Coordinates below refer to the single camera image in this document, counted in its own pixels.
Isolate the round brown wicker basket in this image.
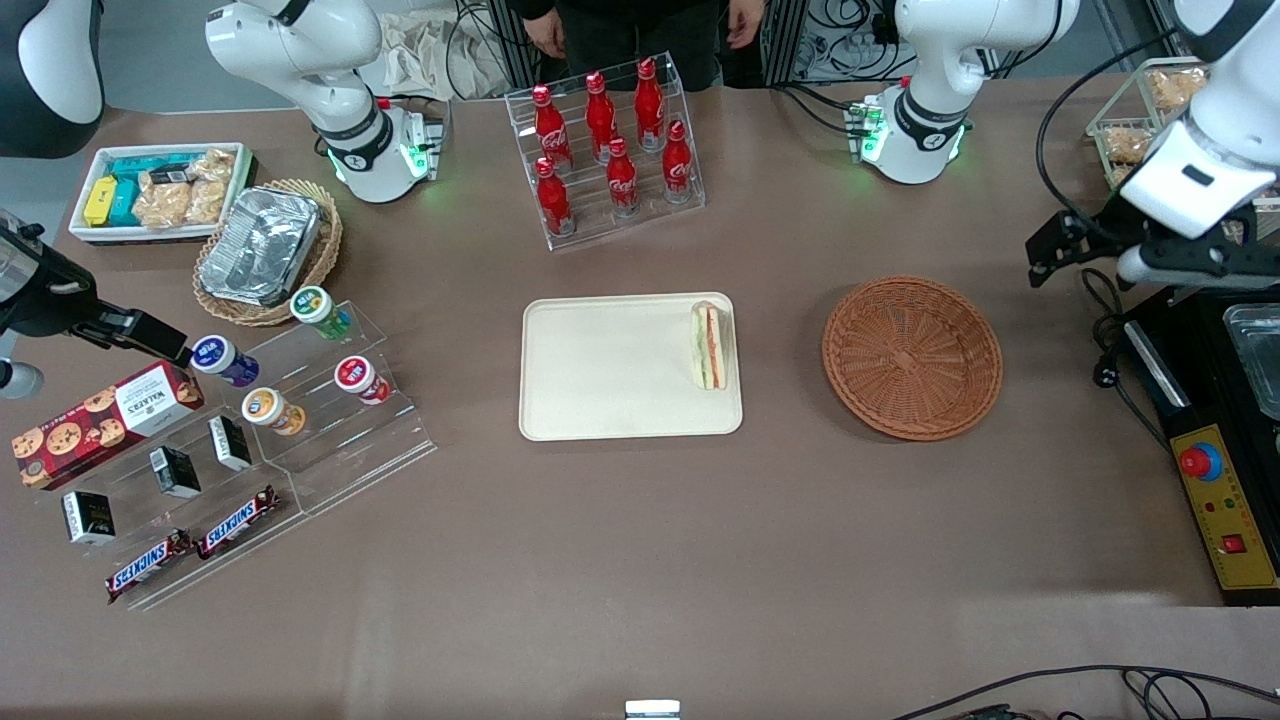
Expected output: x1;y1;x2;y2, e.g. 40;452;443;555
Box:
822;276;1004;442

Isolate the small black box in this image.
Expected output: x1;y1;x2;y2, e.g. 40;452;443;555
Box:
149;446;202;499
62;491;116;546
207;415;253;472

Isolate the white wire snack rack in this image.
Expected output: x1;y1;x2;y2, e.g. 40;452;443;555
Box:
1086;57;1216;191

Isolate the black cable bundle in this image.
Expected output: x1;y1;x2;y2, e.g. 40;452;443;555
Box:
800;0;901;86

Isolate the black table edge cable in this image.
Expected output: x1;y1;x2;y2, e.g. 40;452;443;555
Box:
890;663;1280;720

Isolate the red emergency stop button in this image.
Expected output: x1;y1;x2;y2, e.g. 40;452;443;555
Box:
1178;440;1223;481

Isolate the person left hand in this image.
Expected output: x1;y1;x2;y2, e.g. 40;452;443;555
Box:
727;0;767;49

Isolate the white cloth bag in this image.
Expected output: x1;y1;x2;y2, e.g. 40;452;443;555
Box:
375;10;511;101

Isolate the cream plastic tray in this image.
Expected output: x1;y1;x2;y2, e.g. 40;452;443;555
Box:
519;292;744;442

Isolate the blue lid snack cup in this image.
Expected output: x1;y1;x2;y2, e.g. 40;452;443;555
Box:
190;335;261;389

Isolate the black power cable with plug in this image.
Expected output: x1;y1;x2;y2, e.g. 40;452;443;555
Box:
1080;265;1171;446

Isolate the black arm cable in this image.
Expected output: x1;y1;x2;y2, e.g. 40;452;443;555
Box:
1035;25;1181;241

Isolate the clear acrylic tiered stand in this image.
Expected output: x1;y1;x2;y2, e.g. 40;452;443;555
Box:
238;298;438;517
35;400;306;613

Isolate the person in dark clothing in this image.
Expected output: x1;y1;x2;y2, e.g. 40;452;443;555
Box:
505;0;771;91

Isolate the aluminium foil tray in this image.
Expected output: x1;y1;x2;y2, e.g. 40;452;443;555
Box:
198;186;323;308

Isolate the orange lid snack cup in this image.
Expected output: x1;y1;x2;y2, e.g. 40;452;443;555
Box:
241;387;306;437

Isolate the yellow control box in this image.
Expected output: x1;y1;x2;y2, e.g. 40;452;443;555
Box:
1168;424;1280;593

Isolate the black aluminium frame post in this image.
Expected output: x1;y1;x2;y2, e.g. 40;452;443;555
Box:
488;0;546;93
762;0;806;89

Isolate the red Walkers cookie box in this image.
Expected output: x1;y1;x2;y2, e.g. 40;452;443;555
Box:
12;360;205;491

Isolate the clear acrylic bottle rack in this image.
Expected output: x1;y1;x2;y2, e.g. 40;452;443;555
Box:
505;52;706;251

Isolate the black appliance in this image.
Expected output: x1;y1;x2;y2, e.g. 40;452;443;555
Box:
1118;285;1280;607

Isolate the red lid snack cup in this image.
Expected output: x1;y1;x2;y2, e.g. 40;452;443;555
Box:
334;355;393;406

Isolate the green lid snack cup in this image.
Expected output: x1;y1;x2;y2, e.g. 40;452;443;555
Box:
290;285;353;341

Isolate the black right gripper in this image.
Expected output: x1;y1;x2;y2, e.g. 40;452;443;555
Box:
0;215;191;401

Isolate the steel pan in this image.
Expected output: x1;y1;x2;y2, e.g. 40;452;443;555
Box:
1222;303;1280;421

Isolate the person right hand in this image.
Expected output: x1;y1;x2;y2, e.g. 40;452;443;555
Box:
523;5;566;59

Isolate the Snickers bar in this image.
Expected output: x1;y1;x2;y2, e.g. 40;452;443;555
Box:
196;486;281;560
105;530;196;604

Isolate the white plastic bin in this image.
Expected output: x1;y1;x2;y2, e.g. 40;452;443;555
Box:
68;142;259;246

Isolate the light wicker basket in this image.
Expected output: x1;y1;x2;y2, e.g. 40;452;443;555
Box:
193;178;344;328

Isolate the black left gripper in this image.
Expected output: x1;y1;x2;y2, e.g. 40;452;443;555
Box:
1027;212;1280;290

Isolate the red cola bottle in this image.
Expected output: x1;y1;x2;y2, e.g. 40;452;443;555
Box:
635;57;666;151
534;157;576;238
531;84;573;173
662;120;695;204
606;136;641;216
585;72;619;161

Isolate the triangle sandwich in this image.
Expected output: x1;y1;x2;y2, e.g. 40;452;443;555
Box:
690;300;729;391

